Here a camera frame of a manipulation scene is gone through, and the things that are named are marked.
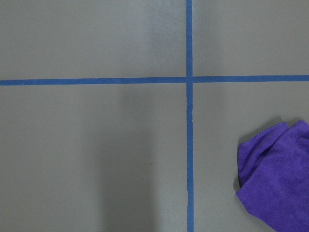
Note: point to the purple microfiber towel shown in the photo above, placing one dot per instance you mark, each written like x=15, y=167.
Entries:
x=273, y=171

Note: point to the blue tape strip lengthwise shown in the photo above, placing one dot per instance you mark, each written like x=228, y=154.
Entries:
x=189, y=116

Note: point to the blue tape strip crosswise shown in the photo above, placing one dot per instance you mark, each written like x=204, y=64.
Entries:
x=156, y=80

